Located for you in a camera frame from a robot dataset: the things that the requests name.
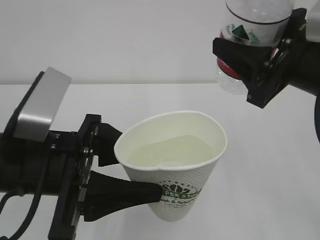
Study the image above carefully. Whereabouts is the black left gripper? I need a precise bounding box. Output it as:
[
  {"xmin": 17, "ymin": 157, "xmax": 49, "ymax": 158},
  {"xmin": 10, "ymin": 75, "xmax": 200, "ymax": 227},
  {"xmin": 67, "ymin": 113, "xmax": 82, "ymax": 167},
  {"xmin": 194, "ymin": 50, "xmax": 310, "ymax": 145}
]
[{"xmin": 0, "ymin": 114, "xmax": 163, "ymax": 240}]

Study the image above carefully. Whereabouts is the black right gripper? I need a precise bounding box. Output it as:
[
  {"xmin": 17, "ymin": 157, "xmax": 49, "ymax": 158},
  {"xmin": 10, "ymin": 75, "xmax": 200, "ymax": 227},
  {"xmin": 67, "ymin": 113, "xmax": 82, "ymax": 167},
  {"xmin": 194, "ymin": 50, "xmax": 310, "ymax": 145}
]
[{"xmin": 212, "ymin": 8, "xmax": 320, "ymax": 109}]

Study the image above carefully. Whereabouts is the clear plastic water bottle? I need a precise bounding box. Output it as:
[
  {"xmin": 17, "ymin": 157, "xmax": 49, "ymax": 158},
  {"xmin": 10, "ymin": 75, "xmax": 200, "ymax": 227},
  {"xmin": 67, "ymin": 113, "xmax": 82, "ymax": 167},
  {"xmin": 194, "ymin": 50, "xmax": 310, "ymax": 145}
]
[{"xmin": 215, "ymin": 0, "xmax": 295, "ymax": 96}]

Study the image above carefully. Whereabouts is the white paper coffee cup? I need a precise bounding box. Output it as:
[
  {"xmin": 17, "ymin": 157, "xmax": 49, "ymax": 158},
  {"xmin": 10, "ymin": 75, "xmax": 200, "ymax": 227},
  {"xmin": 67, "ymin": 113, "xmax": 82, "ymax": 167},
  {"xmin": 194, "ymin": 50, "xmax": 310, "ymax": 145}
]
[{"xmin": 113, "ymin": 110, "xmax": 228, "ymax": 222}]

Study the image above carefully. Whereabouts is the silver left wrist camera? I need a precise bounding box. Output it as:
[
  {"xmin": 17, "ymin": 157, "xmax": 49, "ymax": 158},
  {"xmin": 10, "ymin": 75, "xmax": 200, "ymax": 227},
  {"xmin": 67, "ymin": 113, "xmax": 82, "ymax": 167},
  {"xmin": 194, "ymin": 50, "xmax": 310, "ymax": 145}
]
[{"xmin": 3, "ymin": 67, "xmax": 72, "ymax": 143}]

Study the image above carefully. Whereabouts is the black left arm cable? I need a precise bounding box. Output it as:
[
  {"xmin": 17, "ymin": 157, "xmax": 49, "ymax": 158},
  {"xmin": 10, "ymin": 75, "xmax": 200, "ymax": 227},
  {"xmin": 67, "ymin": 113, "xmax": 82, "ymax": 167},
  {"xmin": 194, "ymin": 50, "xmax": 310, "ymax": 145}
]
[{"xmin": 0, "ymin": 186, "xmax": 43, "ymax": 240}]

